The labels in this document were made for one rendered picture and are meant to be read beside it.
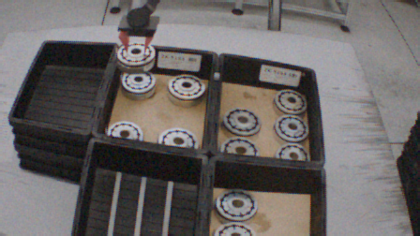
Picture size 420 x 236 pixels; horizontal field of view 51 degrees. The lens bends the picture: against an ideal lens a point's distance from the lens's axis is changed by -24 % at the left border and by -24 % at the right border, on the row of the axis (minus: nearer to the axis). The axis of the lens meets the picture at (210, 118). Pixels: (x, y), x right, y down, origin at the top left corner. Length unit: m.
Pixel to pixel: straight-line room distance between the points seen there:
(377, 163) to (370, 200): 0.18
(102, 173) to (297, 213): 0.51
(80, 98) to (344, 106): 0.94
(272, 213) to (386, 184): 0.54
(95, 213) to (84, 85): 0.49
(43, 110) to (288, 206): 0.77
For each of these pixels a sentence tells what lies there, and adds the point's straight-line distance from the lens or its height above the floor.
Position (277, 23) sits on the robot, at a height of 0.65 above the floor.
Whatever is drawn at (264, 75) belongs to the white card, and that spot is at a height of 0.88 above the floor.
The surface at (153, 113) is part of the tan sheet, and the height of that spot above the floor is 0.83.
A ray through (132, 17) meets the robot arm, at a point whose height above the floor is 1.23.
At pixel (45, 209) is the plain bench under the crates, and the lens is 1.48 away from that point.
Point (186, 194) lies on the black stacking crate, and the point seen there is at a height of 0.83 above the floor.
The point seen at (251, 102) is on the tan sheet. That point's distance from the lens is 1.62.
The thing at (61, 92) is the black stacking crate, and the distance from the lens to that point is 1.63.
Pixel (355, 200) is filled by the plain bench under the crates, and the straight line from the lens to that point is 1.63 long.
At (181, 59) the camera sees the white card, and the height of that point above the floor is 0.90.
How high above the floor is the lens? 1.90
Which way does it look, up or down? 43 degrees down
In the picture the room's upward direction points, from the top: 9 degrees clockwise
